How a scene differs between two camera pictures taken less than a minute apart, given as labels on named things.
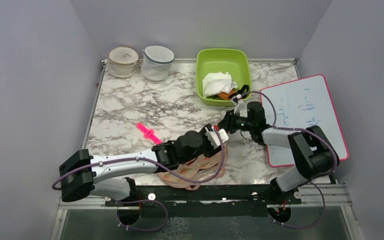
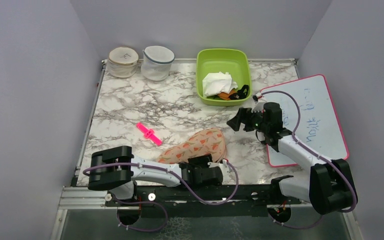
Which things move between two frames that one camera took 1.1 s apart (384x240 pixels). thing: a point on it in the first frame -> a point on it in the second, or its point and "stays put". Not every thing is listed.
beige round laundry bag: x=122 y=62 stays put
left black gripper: x=211 y=149 -> x=204 y=161
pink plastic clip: x=149 y=133 stays put
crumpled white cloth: x=214 y=83 stays put
